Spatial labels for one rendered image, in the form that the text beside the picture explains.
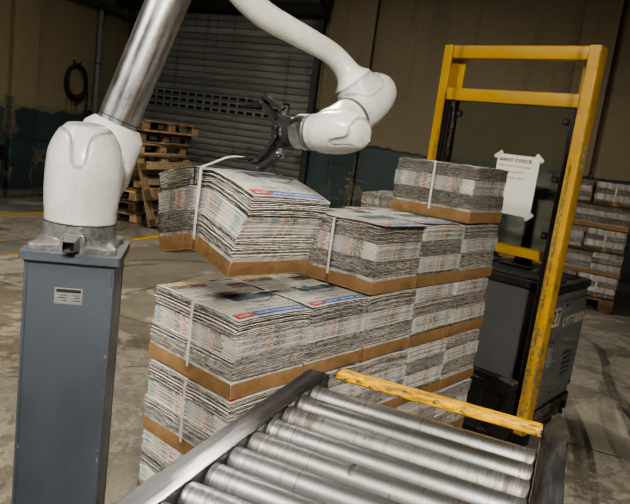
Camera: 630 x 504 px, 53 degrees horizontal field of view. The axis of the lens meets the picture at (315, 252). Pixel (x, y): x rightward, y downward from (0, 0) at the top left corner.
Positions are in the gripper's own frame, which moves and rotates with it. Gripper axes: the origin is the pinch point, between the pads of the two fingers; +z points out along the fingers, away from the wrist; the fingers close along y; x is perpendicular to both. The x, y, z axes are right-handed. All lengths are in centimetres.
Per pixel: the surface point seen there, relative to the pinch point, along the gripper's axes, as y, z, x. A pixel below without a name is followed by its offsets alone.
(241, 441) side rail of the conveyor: 56, -60, -47
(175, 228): 28.1, 10.7, -13.7
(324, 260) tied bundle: 38, 8, 46
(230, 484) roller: 58, -68, -56
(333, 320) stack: 54, -12, 31
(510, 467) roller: 59, -91, -12
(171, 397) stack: 78, 13, -10
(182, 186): 16.4, 9.7, -13.0
